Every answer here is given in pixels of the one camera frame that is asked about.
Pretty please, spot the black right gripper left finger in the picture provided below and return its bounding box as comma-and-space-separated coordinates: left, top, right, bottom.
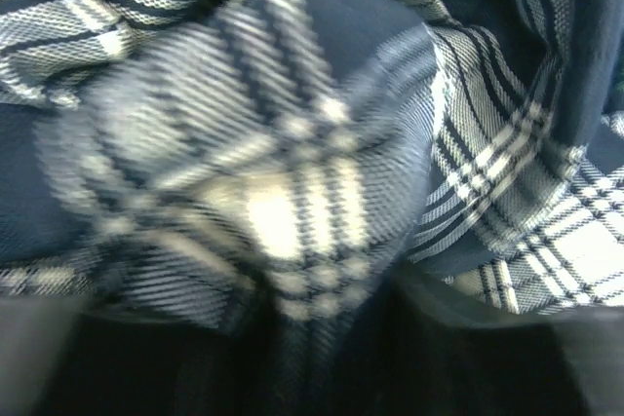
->
1, 296, 273, 415

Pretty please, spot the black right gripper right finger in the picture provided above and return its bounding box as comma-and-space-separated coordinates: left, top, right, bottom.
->
350, 269, 623, 415

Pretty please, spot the navy beige plaid skirt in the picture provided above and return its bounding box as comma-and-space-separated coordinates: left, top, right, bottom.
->
1, 0, 623, 415

